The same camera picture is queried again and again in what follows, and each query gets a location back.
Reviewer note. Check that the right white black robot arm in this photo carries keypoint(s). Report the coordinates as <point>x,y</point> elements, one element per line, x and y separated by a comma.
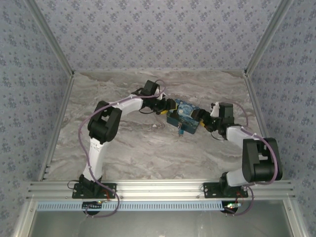
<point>259,158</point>

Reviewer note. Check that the aluminium mounting rail beam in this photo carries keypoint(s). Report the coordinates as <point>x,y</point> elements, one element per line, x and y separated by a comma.
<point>158,190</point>

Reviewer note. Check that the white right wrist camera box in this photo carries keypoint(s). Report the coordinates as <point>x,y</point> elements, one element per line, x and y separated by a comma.
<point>214,109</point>

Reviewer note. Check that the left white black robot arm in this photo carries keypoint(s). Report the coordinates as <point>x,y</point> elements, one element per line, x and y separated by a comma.
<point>103,123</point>

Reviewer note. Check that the small blue padlock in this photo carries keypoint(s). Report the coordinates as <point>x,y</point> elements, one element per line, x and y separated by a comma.
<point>181,132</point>

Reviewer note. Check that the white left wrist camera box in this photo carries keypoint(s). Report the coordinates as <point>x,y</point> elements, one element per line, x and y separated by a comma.
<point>160,96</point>

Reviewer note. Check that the starry night tin box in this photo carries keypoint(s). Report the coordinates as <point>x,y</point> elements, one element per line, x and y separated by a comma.
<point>185,114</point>

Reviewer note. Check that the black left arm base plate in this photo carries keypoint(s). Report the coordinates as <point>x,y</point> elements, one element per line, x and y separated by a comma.
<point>79,192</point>

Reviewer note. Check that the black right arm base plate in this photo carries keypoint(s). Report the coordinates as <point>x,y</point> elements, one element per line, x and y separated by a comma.
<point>212,191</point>

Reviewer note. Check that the grey metal sheet panel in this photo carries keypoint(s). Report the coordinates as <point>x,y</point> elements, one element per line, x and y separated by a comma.
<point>158,224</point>

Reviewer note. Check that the aluminium corner frame post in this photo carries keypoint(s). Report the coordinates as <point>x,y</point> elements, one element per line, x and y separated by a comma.
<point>267,39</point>
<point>51,39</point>

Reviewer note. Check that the black controller board with leds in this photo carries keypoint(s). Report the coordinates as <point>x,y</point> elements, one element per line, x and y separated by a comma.
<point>230,207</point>

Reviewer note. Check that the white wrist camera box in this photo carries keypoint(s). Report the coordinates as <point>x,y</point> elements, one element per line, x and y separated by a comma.
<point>214,109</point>
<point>160,96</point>

